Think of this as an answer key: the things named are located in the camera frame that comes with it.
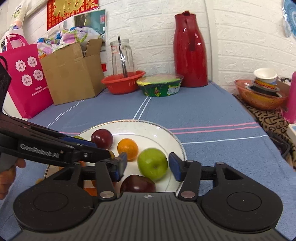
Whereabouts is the small red fruit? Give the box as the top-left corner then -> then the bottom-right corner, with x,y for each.
83,180 -> 97,196

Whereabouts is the dark red plum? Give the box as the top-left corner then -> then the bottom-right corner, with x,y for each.
91,129 -> 113,149

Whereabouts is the orange tangerine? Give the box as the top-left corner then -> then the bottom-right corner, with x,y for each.
117,138 -> 138,161

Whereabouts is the green apple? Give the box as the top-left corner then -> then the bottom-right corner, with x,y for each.
137,148 -> 168,181
74,136 -> 85,140

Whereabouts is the large orange mandarin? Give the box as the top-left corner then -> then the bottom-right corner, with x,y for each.
59,161 -> 86,170

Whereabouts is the person's left hand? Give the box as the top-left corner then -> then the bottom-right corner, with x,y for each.
0,159 -> 26,200

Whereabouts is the blue striped tablecloth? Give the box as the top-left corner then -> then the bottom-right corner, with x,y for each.
0,81 -> 296,240

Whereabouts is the pink shopping bag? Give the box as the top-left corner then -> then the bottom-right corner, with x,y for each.
1,33 -> 53,118

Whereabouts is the brown cardboard box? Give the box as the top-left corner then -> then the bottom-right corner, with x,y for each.
40,39 -> 105,105

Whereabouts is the red plastic basket bowl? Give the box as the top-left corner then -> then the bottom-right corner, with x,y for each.
101,70 -> 145,95

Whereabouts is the glass pitcher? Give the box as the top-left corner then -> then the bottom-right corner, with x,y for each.
110,36 -> 135,77

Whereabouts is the green instant noodle bowl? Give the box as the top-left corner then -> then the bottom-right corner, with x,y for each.
136,74 -> 184,97

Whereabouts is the black stirrer in pitcher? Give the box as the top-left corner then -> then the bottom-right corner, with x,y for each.
117,36 -> 128,78

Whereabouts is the orange patterned bowl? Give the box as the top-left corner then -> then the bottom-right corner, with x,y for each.
234,79 -> 287,110

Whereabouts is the colourful floral cloth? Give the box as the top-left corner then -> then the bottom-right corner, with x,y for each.
37,27 -> 103,59

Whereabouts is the white power strip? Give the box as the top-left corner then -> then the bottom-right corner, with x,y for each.
287,123 -> 296,145

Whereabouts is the red thermos jug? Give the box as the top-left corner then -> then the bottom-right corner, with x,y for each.
173,11 -> 208,87

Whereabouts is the pink thermos bottle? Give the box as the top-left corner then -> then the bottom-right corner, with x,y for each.
283,72 -> 296,123

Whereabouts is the photo calendar poster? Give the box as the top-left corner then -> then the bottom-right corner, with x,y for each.
74,9 -> 107,41

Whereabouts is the white small bowl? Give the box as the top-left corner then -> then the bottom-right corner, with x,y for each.
253,68 -> 278,83

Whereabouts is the red gold fu poster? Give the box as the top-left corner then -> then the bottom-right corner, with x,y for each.
47,0 -> 99,30

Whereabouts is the blue paper fan decoration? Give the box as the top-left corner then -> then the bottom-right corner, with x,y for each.
282,0 -> 296,38

